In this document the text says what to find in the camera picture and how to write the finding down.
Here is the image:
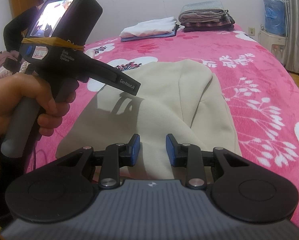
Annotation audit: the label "blue water jug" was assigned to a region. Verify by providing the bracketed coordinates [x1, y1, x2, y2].
[264, 0, 286, 36]

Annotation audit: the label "beige zip hoodie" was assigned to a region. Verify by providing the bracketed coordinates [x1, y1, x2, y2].
[56, 60, 241, 179]

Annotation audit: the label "folded grey brown blankets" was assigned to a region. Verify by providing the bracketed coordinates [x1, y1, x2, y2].
[178, 0, 235, 32]

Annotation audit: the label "white water dispenser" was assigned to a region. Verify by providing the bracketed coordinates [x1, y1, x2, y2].
[258, 29, 287, 65]

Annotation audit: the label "folded white towel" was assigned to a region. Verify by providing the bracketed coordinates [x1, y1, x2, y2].
[119, 17, 177, 38]

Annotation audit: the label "person left hand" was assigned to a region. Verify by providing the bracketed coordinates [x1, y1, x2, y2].
[0, 73, 76, 137]

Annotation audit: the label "folded purple cloth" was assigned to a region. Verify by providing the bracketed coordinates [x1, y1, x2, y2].
[120, 24, 179, 42]

